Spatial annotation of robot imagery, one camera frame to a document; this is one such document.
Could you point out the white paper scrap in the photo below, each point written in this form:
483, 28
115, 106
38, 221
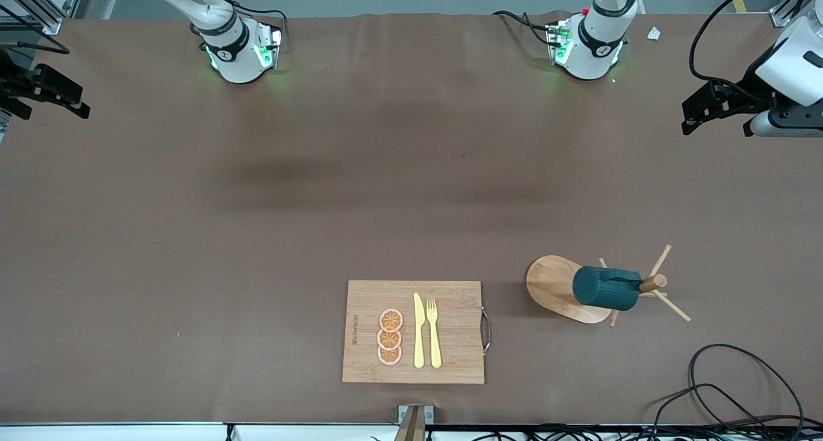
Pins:
654, 33

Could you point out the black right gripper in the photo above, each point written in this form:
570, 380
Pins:
14, 84

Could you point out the dark green ribbed cup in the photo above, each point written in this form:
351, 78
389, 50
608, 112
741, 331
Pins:
601, 288

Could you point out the wooden cup rack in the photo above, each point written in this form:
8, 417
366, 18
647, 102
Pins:
553, 287

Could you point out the yellow plastic fork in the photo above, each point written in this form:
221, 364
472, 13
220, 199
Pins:
435, 344

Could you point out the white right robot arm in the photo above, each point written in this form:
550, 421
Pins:
235, 62

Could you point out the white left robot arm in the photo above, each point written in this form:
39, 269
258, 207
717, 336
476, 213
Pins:
595, 49

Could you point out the yellow plastic knife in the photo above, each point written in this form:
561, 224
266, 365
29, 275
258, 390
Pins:
418, 338

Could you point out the brown table cloth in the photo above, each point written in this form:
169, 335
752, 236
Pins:
193, 235

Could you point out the metal and wood bracket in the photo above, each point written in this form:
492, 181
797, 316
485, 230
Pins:
415, 428

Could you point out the toy orange slice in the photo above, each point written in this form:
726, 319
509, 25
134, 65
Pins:
391, 319
389, 356
389, 340

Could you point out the aluminium frame profile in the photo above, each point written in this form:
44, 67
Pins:
32, 24
781, 17

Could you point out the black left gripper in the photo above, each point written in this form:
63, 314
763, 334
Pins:
748, 87

